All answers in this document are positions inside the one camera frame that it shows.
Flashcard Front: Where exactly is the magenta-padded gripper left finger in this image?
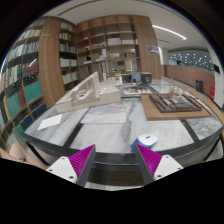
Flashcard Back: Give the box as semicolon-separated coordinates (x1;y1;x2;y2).
45;143;98;188

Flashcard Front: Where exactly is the blue and white computer mouse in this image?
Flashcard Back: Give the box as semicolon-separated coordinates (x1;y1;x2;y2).
130;133;159;154

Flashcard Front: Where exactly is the flat white site model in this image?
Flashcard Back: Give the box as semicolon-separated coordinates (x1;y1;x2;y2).
122;84;154;97

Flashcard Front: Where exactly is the long ceiling light strip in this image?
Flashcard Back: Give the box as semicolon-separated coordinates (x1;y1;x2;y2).
151;23;188;42

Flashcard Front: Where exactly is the wooden shelf unit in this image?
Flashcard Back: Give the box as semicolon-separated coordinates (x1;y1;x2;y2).
75;14;163;83

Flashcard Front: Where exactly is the white stepped architectural model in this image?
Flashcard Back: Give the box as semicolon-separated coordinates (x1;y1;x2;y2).
54;71;122;114

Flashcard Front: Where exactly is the pastel printed mouse pad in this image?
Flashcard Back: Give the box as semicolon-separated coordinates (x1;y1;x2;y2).
80;102;128;125

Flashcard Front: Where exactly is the book shelf unit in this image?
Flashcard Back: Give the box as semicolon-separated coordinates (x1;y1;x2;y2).
0;17;80;151

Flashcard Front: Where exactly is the white paper sheet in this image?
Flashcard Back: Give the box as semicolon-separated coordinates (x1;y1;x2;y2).
37;113;63;131

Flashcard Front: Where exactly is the wall poster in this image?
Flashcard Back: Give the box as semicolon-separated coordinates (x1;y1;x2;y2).
146;44;161;55

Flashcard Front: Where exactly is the group of small ceiling lights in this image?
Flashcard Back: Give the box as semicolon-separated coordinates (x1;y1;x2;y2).
169;51;213;69

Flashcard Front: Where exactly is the clear model with wooden sticks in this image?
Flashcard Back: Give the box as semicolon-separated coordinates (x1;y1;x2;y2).
149;76;191;96

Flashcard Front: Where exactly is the brown model on wooden board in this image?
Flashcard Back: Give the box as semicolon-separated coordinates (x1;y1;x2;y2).
139;92;212;122

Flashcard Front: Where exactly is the red sign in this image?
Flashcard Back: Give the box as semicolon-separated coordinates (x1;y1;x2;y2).
209;85;216;102

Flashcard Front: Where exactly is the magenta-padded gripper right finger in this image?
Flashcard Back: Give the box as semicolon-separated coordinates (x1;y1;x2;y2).
134;143;184;186

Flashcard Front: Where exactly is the dark grey building model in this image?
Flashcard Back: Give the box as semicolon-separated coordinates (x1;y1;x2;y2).
120;71;153;84

